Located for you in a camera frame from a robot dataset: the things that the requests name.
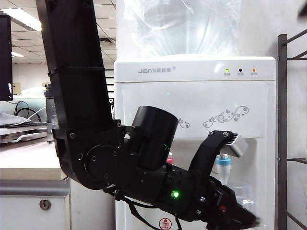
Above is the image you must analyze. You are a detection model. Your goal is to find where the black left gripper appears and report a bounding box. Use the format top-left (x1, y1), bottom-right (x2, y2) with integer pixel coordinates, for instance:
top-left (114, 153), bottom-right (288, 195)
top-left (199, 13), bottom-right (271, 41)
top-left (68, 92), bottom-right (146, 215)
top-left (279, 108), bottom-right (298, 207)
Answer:
top-left (199, 178), bottom-right (262, 230)

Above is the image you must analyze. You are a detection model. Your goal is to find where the clear plastic mug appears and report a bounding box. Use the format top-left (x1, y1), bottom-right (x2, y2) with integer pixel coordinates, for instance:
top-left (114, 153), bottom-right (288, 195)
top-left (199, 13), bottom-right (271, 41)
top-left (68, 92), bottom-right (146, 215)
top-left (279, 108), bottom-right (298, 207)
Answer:
top-left (229, 184), bottom-right (256, 218)

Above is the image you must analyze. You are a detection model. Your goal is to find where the blue cold water tap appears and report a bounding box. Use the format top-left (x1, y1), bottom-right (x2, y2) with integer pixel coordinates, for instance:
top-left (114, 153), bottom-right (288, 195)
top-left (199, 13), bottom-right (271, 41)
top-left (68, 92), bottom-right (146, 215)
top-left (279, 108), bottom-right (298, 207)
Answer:
top-left (215, 153), bottom-right (233, 185)

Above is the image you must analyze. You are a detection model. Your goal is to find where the white floor water dispenser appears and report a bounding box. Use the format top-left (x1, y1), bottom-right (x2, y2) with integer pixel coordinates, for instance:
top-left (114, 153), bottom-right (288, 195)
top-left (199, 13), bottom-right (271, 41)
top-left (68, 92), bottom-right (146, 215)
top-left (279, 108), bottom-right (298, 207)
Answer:
top-left (114, 56), bottom-right (276, 230)

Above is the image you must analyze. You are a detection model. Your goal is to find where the inverted bagged water jug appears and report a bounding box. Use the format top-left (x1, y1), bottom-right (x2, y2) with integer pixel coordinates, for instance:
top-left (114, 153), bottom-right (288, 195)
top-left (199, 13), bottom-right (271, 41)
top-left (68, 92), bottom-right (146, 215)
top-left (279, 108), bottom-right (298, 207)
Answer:
top-left (122, 0), bottom-right (242, 58)

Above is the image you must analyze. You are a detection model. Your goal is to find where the grey lidded water bottle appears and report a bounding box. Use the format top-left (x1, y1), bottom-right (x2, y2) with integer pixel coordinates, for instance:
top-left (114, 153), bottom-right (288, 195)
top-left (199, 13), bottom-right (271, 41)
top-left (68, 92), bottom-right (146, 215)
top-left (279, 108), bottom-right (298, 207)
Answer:
top-left (44, 83), bottom-right (59, 144)

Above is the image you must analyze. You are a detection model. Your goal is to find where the dark metal jug rack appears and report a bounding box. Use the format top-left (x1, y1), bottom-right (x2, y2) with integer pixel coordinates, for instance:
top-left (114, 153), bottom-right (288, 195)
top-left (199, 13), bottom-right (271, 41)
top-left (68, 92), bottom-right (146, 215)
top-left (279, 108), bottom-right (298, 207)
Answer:
top-left (277, 30), bottom-right (307, 230)

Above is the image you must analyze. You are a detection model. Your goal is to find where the round metal cabinet lock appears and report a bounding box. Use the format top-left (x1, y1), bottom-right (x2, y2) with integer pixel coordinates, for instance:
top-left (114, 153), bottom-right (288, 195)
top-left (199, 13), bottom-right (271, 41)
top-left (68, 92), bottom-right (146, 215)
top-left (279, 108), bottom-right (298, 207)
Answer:
top-left (39, 199), bottom-right (52, 211)

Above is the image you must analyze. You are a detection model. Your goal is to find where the white laptop stand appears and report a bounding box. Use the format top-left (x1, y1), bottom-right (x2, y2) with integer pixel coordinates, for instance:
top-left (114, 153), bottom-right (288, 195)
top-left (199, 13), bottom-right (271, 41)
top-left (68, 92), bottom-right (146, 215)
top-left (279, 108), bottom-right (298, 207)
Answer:
top-left (0, 126), bottom-right (47, 144)

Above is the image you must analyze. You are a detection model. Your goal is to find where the silver laptop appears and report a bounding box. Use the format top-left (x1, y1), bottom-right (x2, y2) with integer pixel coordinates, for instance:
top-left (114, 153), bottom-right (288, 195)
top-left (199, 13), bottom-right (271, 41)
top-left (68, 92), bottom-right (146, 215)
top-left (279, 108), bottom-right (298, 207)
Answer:
top-left (0, 112), bottom-right (33, 127)

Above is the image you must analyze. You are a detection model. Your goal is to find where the black computer monitor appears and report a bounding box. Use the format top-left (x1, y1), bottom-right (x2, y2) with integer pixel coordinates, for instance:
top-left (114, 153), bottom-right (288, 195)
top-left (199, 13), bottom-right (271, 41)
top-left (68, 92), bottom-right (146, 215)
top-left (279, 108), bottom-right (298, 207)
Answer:
top-left (0, 14), bottom-right (13, 101)

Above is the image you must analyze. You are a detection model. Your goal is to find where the long ceiling light panel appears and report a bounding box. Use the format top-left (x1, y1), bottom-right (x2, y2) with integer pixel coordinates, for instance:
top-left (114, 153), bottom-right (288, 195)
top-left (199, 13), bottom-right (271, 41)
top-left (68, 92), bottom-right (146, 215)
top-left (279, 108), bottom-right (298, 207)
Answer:
top-left (0, 8), bottom-right (43, 32)

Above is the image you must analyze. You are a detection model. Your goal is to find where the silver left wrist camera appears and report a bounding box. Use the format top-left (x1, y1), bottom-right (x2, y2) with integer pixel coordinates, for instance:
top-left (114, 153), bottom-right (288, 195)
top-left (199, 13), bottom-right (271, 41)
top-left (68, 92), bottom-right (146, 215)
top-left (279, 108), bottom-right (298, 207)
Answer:
top-left (219, 133), bottom-right (249, 158)

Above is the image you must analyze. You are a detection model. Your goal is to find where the black left camera bracket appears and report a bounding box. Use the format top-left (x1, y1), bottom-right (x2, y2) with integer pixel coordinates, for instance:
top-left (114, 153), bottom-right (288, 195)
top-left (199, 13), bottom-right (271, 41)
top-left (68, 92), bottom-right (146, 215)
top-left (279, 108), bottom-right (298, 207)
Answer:
top-left (188, 130), bottom-right (240, 179)

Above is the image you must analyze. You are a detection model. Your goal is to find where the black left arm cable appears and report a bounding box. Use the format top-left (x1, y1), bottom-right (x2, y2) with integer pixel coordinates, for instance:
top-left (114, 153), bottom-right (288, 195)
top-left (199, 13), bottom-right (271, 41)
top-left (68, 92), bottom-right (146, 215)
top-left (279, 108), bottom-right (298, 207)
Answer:
top-left (103, 184), bottom-right (183, 230)

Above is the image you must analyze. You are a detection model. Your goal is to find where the white desk cable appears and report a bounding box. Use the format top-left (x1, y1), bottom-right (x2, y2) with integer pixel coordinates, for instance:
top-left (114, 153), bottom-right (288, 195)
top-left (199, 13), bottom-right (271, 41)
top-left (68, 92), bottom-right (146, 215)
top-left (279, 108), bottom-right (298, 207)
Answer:
top-left (25, 106), bottom-right (47, 120)

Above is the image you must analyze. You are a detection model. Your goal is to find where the black desk cable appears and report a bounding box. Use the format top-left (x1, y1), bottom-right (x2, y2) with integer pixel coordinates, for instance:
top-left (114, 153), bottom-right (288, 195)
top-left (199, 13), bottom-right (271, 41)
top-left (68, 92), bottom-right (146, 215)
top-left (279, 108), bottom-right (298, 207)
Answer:
top-left (14, 100), bottom-right (41, 123)

